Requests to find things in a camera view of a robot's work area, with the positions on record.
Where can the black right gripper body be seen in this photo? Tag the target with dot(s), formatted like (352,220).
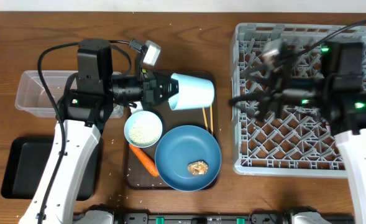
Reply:
(296,92)

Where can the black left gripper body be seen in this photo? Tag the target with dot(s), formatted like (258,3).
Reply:
(151,90)

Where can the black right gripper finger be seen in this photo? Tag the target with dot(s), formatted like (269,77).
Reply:
(236,101)
(247,74)

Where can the light blue plastic cup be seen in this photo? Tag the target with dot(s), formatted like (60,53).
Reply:
(193,93)

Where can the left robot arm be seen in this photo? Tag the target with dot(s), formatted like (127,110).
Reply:
(82,111)

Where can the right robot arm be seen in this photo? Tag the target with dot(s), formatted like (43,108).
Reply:
(339,96)

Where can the grey dishwasher rack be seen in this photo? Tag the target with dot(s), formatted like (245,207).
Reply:
(298,143)

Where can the light blue rice bowl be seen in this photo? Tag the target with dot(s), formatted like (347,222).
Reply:
(143,129)

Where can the wooden chopstick left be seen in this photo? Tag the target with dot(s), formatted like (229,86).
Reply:
(205,119)

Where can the wooden chopstick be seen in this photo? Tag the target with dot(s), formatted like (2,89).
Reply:
(205,119)
(211,119)

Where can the wooden chopstick right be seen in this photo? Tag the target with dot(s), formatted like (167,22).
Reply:
(211,119)

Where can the blue plate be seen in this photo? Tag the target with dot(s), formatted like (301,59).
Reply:
(184,145)

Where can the orange carrot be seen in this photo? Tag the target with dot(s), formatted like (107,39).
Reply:
(146,161)

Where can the gold foil wrapper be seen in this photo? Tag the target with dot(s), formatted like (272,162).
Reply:
(198,168)

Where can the brown serving tray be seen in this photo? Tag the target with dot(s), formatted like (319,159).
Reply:
(137,177)

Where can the clear plastic bin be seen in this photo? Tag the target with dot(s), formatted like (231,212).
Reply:
(31,95)

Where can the black bin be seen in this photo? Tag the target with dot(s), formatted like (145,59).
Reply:
(26,163)

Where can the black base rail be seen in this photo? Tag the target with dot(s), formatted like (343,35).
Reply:
(103,214)

